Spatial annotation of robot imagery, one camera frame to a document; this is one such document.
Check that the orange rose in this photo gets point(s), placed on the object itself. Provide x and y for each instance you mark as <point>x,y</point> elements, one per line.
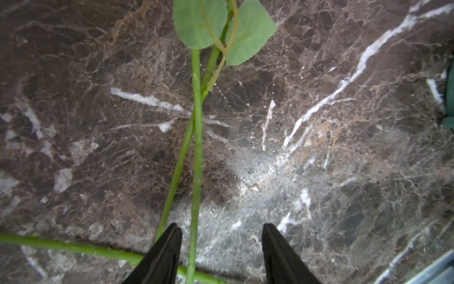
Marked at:
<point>239,31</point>

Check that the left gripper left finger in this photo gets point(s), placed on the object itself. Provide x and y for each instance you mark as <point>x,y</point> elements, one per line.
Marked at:
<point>160,264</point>

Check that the green alarm clock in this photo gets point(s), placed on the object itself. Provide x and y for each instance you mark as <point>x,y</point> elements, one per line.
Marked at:
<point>448,121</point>

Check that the cream rose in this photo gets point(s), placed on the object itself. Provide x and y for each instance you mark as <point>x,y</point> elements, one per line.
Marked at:
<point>110,253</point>

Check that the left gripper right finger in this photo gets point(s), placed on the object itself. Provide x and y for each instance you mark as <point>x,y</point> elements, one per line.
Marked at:
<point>283,265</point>

